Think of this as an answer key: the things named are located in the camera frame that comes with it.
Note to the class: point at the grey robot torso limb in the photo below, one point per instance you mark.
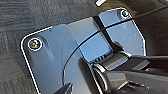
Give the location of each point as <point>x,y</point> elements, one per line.
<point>133,71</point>

